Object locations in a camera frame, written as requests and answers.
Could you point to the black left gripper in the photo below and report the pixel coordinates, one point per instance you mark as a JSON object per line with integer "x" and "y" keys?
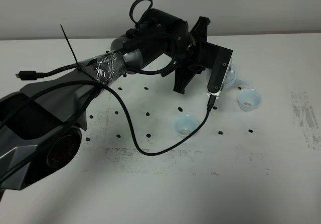
{"x": 205, "y": 55}

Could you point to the light blue porcelain teapot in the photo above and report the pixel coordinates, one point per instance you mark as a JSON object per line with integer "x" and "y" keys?
{"x": 231, "y": 78}

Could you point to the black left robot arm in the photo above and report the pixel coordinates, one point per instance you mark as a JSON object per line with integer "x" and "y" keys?
{"x": 41, "y": 124}

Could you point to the near light blue teacup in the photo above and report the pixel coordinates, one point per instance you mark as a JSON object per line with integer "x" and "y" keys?
{"x": 185, "y": 125}

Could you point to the light blue teacup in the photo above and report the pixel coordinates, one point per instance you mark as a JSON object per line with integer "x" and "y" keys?
{"x": 249, "y": 99}
{"x": 185, "y": 125}

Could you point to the far light blue teacup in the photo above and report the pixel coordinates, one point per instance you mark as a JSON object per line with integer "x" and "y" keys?
{"x": 249, "y": 99}

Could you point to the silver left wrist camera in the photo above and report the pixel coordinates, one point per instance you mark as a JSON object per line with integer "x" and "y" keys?
{"x": 217, "y": 94}

